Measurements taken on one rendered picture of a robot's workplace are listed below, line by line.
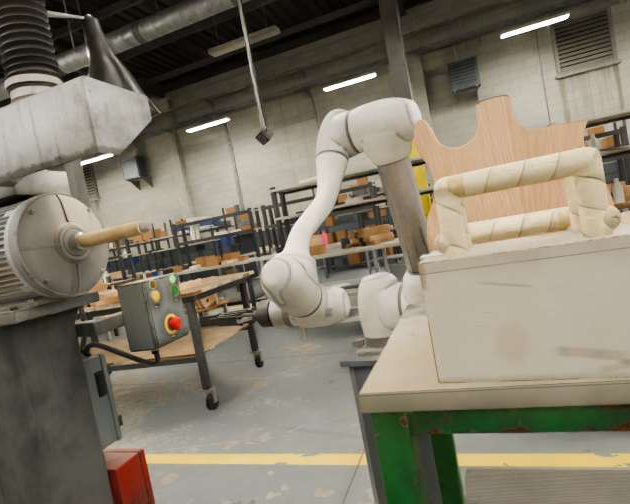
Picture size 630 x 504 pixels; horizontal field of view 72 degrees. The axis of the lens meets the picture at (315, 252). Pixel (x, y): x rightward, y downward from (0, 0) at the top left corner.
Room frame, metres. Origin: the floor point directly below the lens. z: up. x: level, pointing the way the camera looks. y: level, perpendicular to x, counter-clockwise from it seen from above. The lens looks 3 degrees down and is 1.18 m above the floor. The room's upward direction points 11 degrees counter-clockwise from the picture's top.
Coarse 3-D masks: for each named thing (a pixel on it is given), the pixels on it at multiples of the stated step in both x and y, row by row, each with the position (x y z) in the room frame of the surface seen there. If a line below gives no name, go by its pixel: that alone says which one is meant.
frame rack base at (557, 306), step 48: (528, 240) 0.62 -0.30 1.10; (576, 240) 0.53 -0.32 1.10; (624, 240) 0.50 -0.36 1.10; (432, 288) 0.59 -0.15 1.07; (480, 288) 0.57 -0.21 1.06; (528, 288) 0.55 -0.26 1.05; (576, 288) 0.52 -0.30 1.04; (624, 288) 0.51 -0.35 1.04; (432, 336) 0.60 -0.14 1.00; (480, 336) 0.57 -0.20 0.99; (528, 336) 0.55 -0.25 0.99; (576, 336) 0.53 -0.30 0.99; (624, 336) 0.51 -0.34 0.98
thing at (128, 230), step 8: (128, 224) 0.98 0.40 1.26; (136, 224) 0.97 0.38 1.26; (88, 232) 1.03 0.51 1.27; (96, 232) 1.01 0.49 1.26; (104, 232) 1.00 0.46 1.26; (112, 232) 0.99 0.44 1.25; (120, 232) 0.98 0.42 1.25; (128, 232) 0.97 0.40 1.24; (136, 232) 0.97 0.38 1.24; (80, 240) 1.02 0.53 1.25; (88, 240) 1.01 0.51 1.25; (96, 240) 1.01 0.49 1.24; (104, 240) 1.00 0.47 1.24; (112, 240) 1.00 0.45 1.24
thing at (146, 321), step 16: (128, 288) 1.24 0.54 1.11; (144, 288) 1.23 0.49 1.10; (160, 288) 1.29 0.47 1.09; (128, 304) 1.25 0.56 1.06; (144, 304) 1.23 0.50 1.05; (160, 304) 1.27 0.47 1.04; (176, 304) 1.34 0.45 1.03; (128, 320) 1.25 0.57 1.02; (144, 320) 1.23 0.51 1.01; (160, 320) 1.26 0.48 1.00; (128, 336) 1.26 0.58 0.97; (144, 336) 1.24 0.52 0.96; (160, 336) 1.25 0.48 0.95; (176, 336) 1.31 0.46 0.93; (112, 352) 1.27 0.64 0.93
